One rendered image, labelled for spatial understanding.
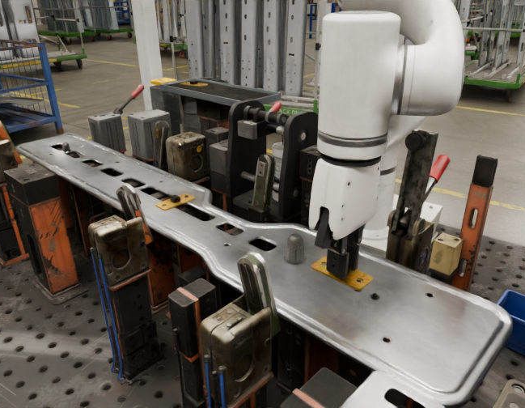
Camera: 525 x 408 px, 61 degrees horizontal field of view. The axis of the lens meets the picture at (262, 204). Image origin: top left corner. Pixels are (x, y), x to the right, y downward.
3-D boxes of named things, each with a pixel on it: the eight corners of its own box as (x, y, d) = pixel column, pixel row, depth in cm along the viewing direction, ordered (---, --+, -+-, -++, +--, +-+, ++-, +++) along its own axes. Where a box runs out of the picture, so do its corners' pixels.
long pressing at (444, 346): (2, 150, 135) (0, 146, 135) (73, 134, 150) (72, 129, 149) (455, 422, 49) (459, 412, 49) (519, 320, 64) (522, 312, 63)
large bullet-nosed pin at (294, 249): (281, 266, 78) (281, 234, 75) (294, 259, 80) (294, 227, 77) (295, 274, 76) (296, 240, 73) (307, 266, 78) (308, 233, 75)
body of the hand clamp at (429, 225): (368, 373, 93) (387, 223, 77) (385, 354, 97) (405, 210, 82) (394, 388, 89) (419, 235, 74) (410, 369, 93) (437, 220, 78)
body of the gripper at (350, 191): (349, 131, 61) (343, 205, 66) (301, 149, 54) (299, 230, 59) (399, 142, 56) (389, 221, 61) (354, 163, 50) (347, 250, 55)
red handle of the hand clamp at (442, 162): (391, 218, 76) (433, 150, 81) (393, 225, 78) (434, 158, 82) (414, 226, 73) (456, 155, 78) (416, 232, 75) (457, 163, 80)
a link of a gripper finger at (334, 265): (331, 227, 61) (328, 268, 64) (317, 235, 59) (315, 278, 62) (351, 235, 59) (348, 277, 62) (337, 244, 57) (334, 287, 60)
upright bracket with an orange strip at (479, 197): (425, 399, 87) (476, 155, 65) (429, 395, 87) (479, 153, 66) (440, 408, 85) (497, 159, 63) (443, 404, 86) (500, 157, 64)
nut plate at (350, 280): (309, 267, 65) (310, 261, 65) (325, 257, 68) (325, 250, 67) (359, 291, 60) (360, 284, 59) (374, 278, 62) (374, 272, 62)
